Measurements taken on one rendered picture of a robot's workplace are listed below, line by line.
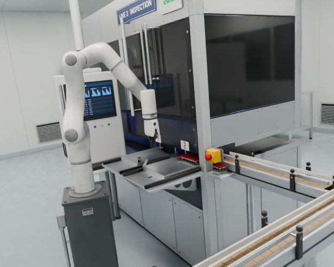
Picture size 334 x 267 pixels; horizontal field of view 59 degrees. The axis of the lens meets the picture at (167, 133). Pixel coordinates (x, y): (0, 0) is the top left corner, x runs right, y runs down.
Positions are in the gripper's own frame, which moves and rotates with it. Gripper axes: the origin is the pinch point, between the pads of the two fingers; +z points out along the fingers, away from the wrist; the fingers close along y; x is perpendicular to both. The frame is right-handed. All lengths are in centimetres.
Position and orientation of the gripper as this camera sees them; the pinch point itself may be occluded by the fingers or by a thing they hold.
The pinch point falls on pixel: (152, 143)
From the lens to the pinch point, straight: 171.0
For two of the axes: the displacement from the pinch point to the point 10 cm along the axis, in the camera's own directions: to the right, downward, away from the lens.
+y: -5.5, -1.3, 8.2
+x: -8.3, 1.9, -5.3
